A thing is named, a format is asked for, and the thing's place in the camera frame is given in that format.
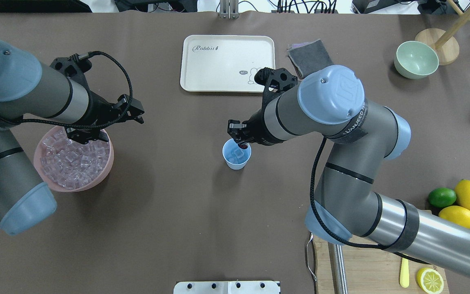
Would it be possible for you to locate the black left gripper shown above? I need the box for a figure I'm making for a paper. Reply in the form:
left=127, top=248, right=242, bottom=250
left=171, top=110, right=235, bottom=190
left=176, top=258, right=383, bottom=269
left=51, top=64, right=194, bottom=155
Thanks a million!
left=50, top=54, right=145, bottom=145

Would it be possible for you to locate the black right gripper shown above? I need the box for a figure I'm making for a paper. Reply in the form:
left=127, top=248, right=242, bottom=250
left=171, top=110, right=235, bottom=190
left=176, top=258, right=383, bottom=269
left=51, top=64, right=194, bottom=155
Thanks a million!
left=227, top=67, right=298, bottom=146

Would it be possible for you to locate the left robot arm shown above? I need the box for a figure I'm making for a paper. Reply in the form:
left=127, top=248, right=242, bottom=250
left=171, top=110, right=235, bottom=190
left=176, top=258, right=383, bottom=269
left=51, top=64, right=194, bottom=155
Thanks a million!
left=0, top=40, right=145, bottom=236

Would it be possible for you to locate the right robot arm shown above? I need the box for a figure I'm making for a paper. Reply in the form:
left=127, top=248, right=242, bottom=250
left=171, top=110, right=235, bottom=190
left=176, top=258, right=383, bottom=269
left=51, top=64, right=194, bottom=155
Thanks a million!
left=227, top=65, right=470, bottom=277

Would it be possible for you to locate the light blue plastic cup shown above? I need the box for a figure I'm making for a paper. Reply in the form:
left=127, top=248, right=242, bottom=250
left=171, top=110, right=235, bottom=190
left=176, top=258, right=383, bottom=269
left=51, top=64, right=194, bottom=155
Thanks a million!
left=222, top=139, right=252, bottom=170

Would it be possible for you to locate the pile of clear ice cubes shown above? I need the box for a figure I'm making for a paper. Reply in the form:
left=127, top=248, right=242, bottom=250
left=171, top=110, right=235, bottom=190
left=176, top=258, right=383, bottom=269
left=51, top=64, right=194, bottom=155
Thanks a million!
left=40, top=130, right=111, bottom=190

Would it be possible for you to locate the wooden cup tree stand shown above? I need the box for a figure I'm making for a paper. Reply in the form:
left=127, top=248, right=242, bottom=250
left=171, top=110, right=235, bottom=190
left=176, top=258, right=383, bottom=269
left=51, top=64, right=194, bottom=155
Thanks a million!
left=415, top=0, right=470, bottom=65

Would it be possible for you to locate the pink bowl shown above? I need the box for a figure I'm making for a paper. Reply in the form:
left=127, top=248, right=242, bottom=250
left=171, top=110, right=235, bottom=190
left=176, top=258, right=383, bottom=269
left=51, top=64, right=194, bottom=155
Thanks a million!
left=33, top=126, right=115, bottom=192

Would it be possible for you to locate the cream rabbit tray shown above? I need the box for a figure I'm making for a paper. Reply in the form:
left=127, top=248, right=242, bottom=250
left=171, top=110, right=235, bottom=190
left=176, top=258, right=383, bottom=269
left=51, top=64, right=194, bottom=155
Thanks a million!
left=180, top=35, right=275, bottom=93

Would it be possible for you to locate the grey folded cloth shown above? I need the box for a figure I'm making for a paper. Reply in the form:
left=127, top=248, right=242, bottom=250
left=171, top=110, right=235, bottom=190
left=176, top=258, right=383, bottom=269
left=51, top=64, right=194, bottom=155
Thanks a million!
left=287, top=39, right=334, bottom=79

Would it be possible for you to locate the steel muddler black tip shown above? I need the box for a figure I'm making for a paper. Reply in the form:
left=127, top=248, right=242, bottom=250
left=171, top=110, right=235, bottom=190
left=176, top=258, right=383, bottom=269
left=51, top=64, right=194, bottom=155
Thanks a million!
left=328, top=243, right=348, bottom=294

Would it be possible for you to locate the mint green bowl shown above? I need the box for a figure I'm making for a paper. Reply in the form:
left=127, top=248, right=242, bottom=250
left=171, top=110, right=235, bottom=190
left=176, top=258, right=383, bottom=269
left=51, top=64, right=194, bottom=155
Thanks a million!
left=394, top=41, right=439, bottom=80

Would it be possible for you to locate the wooden cutting board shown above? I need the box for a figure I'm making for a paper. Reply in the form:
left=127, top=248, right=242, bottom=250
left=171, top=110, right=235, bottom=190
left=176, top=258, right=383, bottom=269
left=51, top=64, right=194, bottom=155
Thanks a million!
left=307, top=210, right=450, bottom=294

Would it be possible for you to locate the green lime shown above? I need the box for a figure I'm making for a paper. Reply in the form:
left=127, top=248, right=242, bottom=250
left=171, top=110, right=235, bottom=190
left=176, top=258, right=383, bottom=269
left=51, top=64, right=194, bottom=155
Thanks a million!
left=428, top=187, right=457, bottom=208

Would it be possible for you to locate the yellow plastic knife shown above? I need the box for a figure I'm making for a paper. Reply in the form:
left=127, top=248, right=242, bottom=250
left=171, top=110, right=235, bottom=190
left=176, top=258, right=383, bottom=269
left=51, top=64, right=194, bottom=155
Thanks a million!
left=399, top=258, right=410, bottom=288

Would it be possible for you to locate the yellow lemon near board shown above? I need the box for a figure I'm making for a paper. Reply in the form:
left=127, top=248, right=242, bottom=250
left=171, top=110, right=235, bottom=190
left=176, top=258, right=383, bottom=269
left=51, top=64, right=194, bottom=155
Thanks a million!
left=438, top=205, right=470, bottom=229

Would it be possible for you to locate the lemon half upper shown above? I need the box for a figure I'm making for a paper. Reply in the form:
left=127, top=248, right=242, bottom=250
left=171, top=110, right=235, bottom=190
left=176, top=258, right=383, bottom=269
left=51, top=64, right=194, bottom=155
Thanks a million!
left=416, top=267, right=445, bottom=294

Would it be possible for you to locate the aluminium frame post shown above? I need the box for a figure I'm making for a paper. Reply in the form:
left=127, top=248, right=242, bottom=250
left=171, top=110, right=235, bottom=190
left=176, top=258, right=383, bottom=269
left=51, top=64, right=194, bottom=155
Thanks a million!
left=218, top=0, right=240, bottom=19

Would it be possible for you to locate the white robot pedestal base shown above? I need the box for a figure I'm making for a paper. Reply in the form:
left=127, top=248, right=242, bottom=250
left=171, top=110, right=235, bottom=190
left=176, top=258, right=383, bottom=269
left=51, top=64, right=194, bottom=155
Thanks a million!
left=173, top=280, right=282, bottom=294

